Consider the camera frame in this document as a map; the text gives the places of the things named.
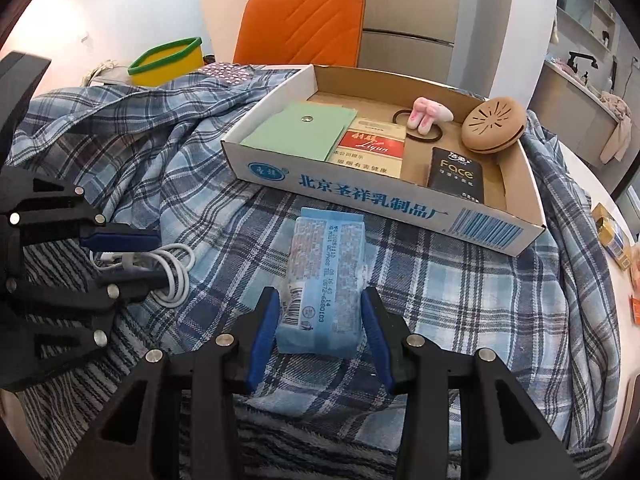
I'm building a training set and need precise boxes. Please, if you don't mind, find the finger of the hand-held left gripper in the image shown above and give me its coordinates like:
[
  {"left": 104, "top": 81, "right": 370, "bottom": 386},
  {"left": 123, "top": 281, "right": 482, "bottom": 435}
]
[
  {"left": 0, "top": 167, "right": 162, "bottom": 252},
  {"left": 0, "top": 269, "right": 171, "bottom": 393}
]

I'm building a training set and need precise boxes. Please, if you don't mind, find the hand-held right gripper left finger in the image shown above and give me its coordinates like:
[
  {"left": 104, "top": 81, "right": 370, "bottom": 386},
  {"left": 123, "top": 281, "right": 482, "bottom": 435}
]
[{"left": 65, "top": 287, "right": 281, "bottom": 480}]

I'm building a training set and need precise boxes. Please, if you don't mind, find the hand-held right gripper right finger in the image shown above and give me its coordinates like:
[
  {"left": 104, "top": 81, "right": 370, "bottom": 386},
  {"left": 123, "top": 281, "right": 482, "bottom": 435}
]
[{"left": 361, "top": 286, "right": 581, "bottom": 480}]

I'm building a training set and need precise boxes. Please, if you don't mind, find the white cable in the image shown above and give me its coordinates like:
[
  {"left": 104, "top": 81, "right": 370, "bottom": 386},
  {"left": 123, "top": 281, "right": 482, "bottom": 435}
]
[{"left": 90, "top": 244, "right": 195, "bottom": 307}]

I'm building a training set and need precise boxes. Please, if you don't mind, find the light blue tissue pack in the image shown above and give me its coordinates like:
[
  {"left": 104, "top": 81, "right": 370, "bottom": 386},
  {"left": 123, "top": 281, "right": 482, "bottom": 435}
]
[{"left": 276, "top": 206, "right": 367, "bottom": 358}]

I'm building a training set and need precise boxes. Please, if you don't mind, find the shallow cardboard box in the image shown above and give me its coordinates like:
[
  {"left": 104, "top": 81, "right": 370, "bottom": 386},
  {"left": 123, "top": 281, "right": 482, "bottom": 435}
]
[{"left": 221, "top": 64, "right": 547, "bottom": 257}]

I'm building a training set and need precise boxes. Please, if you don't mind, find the black tissue pack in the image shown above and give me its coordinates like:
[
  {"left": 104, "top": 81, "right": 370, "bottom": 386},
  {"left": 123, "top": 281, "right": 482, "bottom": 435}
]
[{"left": 427, "top": 146, "right": 486, "bottom": 204}]

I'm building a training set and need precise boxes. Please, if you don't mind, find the red white cigarette pack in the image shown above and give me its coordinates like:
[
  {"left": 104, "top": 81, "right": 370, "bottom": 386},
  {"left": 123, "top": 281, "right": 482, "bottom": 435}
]
[{"left": 325, "top": 119, "right": 407, "bottom": 180}]

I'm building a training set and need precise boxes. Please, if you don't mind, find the green paper card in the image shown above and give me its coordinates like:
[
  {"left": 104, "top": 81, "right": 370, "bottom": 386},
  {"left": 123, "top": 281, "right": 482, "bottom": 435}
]
[{"left": 240, "top": 101, "right": 358, "bottom": 162}]

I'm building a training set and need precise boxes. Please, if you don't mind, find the plush bunny hair tie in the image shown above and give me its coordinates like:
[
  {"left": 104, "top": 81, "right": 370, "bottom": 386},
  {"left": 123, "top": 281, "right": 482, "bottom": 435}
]
[{"left": 391, "top": 96, "right": 455, "bottom": 143}]

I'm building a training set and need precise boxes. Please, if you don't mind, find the brown round case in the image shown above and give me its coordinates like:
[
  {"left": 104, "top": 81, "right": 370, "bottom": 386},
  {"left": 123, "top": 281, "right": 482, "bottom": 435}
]
[{"left": 460, "top": 96, "right": 527, "bottom": 154}]

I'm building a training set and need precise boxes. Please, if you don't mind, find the blue plaid shirt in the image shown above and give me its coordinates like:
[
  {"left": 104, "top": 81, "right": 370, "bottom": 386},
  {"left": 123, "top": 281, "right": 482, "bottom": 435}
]
[{"left": 10, "top": 62, "right": 626, "bottom": 480}]

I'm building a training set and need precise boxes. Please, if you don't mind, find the yellow bin with green rim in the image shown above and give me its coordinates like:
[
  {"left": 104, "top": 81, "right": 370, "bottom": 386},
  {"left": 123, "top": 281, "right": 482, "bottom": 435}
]
[{"left": 127, "top": 36, "right": 203, "bottom": 88}]

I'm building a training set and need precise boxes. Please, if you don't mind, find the rhinestone sticker sheet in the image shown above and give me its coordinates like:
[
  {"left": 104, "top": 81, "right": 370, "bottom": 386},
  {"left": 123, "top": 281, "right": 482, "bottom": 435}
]
[{"left": 202, "top": 62, "right": 253, "bottom": 83}]

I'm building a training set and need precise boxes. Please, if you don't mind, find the gold cigarette pack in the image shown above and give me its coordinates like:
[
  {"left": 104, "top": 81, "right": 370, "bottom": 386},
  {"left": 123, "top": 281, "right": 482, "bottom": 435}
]
[{"left": 592, "top": 203, "right": 628, "bottom": 261}]

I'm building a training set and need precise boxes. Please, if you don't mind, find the orange padded chair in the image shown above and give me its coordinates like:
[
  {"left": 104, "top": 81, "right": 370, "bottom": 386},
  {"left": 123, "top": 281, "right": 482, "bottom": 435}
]
[{"left": 232, "top": 0, "right": 366, "bottom": 68}]

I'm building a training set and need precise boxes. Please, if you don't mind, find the beige refrigerator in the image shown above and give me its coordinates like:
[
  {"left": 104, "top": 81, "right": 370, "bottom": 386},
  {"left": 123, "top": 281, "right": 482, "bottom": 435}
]
[{"left": 320, "top": 0, "right": 463, "bottom": 86}]

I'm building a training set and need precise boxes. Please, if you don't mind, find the bathroom vanity cabinet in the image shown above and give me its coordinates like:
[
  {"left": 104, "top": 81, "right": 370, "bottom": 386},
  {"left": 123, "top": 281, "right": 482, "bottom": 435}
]
[{"left": 527, "top": 57, "right": 618, "bottom": 171}]

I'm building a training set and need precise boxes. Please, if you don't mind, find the pink towel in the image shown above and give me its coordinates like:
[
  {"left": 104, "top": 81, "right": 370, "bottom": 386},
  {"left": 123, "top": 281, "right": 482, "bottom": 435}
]
[{"left": 598, "top": 91, "right": 632, "bottom": 163}]

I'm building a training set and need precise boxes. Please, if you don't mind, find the black faucet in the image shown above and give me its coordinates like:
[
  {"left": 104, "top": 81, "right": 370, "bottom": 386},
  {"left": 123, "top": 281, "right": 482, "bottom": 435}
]
[{"left": 568, "top": 51, "right": 599, "bottom": 72}]

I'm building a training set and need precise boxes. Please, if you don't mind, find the mirror cabinet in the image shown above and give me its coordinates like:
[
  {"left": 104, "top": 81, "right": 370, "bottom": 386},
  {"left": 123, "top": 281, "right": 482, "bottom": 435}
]
[{"left": 555, "top": 0, "right": 618, "bottom": 51}]

